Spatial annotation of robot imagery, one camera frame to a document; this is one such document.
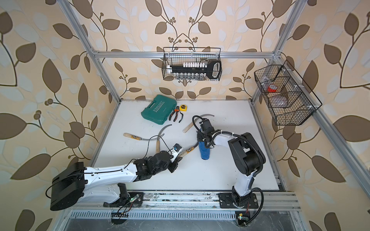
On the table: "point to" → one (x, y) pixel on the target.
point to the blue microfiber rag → (204, 151)
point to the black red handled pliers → (177, 110)
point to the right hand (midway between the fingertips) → (200, 135)
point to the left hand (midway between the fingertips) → (179, 154)
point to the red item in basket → (272, 88)
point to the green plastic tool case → (160, 109)
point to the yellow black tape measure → (183, 108)
